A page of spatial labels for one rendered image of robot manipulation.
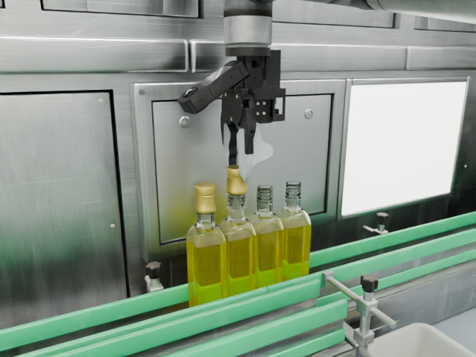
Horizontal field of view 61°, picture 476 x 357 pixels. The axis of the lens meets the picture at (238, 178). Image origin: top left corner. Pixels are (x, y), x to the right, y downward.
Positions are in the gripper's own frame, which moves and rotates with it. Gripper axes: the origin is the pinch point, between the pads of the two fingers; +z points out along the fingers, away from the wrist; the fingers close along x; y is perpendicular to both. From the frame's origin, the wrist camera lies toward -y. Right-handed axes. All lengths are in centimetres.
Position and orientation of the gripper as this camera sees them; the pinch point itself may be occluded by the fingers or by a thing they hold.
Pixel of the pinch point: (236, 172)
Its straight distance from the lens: 67.5
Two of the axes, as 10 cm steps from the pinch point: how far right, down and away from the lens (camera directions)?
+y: 8.9, -1.3, 4.4
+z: 0.0, 9.6, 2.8
